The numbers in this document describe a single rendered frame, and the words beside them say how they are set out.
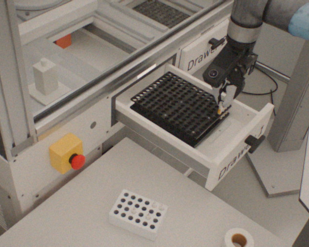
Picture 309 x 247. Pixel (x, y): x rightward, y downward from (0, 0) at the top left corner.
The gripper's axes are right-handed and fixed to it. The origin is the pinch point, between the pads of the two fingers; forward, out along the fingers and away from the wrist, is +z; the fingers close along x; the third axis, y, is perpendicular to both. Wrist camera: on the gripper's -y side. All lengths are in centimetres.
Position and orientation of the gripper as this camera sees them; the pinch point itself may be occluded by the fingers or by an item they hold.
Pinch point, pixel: (220, 103)
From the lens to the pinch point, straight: 113.0
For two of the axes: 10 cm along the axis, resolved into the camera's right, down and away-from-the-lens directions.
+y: 6.2, -5.2, 5.9
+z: -0.8, 7.0, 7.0
